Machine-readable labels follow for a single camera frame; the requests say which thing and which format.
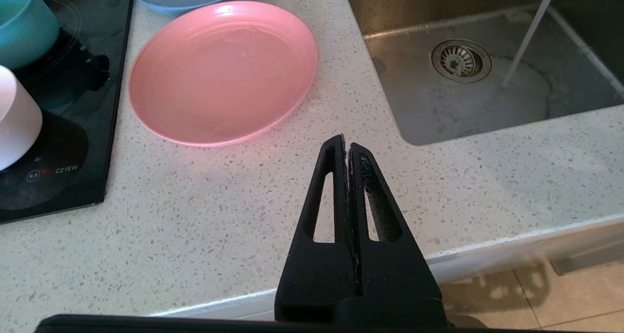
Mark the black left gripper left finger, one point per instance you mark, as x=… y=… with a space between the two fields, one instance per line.
x=317 y=274

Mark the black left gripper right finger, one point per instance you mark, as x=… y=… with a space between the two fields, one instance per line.
x=395 y=274

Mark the pink plate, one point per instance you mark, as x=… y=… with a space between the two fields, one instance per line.
x=224 y=74

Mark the pale pink bowl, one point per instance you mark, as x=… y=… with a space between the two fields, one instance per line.
x=17 y=123

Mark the teal bowl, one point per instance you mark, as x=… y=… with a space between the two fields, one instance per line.
x=22 y=26

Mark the stainless steel sink basin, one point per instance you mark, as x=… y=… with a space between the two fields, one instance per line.
x=438 y=89

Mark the round metal drain strainer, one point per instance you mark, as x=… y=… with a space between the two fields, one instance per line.
x=460 y=61

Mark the running water stream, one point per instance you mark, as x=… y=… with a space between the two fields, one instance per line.
x=529 y=35

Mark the black glass cooktop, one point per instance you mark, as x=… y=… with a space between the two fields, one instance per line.
x=63 y=128

